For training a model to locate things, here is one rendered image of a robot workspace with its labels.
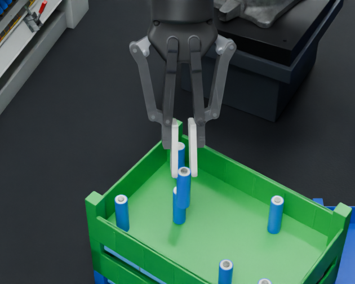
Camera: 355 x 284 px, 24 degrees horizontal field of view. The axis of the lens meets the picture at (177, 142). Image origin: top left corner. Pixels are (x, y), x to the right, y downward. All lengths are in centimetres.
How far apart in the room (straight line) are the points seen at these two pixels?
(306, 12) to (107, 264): 87
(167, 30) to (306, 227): 37
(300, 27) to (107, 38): 57
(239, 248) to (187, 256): 7
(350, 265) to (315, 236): 49
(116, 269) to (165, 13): 40
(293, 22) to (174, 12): 88
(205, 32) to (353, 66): 114
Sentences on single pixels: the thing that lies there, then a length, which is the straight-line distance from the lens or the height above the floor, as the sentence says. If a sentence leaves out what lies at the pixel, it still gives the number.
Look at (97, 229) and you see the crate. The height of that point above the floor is 43.
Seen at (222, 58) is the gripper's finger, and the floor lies 69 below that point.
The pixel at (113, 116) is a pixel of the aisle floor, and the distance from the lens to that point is 192.
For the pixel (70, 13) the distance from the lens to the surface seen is 216.
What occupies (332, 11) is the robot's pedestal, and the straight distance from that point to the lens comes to 193.
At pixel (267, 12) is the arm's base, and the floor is 26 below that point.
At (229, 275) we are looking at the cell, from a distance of 106.
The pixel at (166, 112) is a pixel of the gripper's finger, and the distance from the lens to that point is 101.
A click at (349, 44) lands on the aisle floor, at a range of 216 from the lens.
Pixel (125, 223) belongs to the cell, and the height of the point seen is 42.
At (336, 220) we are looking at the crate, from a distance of 112.
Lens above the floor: 132
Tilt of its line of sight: 45 degrees down
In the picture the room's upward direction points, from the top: straight up
